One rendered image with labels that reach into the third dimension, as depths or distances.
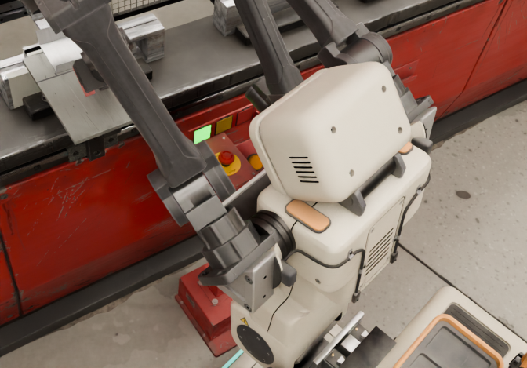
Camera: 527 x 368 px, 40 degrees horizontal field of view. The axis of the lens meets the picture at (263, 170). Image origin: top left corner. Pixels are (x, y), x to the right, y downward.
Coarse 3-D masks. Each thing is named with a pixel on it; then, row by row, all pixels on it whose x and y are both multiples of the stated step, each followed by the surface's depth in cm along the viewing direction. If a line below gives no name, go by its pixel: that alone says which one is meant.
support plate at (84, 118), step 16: (32, 64) 154; (48, 64) 154; (48, 80) 151; (64, 80) 152; (48, 96) 149; (64, 96) 149; (80, 96) 150; (96, 96) 150; (112, 96) 151; (64, 112) 146; (80, 112) 147; (96, 112) 148; (112, 112) 148; (64, 128) 145; (80, 128) 144; (96, 128) 145; (112, 128) 146
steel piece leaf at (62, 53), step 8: (56, 40) 159; (64, 40) 159; (48, 48) 157; (56, 48) 157; (64, 48) 158; (72, 48) 158; (48, 56) 155; (56, 56) 156; (64, 56) 156; (72, 56) 156; (80, 56) 157; (56, 64) 154; (64, 64) 152; (72, 64) 153; (56, 72) 153
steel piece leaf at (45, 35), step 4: (44, 28) 156; (48, 28) 157; (36, 32) 156; (40, 32) 156; (44, 32) 157; (48, 32) 157; (52, 32) 158; (60, 32) 159; (40, 36) 157; (44, 36) 157; (48, 36) 158; (52, 36) 158; (56, 36) 159; (60, 36) 159; (64, 36) 160; (40, 40) 157; (44, 40) 157; (48, 40) 158; (52, 40) 158; (40, 44) 157
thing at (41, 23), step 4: (0, 0) 165; (4, 0) 166; (8, 0) 166; (12, 0) 167; (16, 0) 168; (0, 4) 166; (28, 12) 163; (36, 20) 162; (40, 20) 162; (44, 20) 162; (36, 24) 161; (40, 24) 161; (44, 24) 161; (48, 24) 161; (40, 28) 160
